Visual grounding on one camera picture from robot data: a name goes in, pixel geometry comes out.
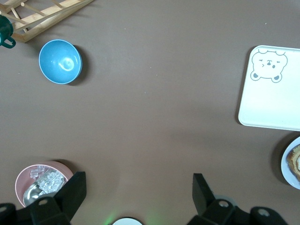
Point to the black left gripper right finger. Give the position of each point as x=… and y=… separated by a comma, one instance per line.
x=208, y=211

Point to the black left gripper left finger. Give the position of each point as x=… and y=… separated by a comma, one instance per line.
x=58, y=206

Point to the white round plate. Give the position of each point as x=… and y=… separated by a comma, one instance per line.
x=284, y=164

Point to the clear ice cubes pile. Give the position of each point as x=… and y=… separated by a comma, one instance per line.
x=50, y=182

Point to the metal scoop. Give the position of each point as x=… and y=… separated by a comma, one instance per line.
x=31, y=195

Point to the pink bowl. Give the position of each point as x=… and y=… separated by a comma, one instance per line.
x=20, y=185

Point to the cream bear print tray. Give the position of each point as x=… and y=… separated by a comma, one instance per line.
x=269, y=100

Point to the blue bowl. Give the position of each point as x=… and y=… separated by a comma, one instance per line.
x=59, y=62

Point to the wooden cup rack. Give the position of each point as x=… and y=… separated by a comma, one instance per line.
x=39, y=27

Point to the dark green cup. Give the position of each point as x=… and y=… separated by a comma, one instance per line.
x=4, y=27

